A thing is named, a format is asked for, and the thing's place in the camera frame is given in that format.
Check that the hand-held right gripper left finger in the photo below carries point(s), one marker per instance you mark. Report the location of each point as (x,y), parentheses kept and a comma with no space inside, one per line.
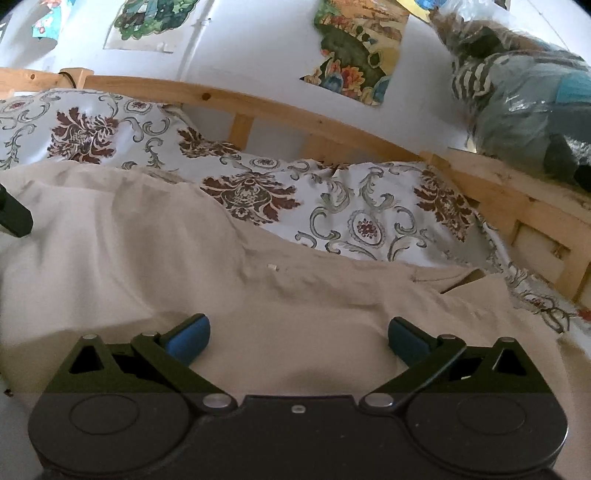
(187,339)

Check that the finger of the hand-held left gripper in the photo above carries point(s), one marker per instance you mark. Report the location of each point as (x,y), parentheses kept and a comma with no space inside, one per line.
(14,214)

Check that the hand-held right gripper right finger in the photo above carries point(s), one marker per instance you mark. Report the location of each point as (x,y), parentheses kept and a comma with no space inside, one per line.
(408,340)

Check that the beige hooded jacket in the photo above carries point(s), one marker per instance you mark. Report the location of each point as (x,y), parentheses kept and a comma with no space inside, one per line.
(231,277)

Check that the clear plastic bag of clothes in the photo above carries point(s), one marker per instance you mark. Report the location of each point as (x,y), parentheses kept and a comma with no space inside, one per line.
(521,92)

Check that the floral printed bed blanket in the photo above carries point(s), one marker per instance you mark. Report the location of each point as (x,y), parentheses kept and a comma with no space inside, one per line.
(369,217)

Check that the orange-haired cartoon wall poster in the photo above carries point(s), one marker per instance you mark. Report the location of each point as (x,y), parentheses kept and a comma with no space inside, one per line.
(51,21)

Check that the blond cartoon figure wall poster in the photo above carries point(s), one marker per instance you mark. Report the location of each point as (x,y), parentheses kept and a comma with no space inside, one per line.
(152,23)

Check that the wooden bed frame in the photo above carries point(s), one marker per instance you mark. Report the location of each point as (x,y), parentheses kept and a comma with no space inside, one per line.
(286,108)

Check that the white wall conduit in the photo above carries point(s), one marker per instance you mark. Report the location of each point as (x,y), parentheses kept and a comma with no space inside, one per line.
(196,37)

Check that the landscape wall poster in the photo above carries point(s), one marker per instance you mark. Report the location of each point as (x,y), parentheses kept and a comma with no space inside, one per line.
(358,50)

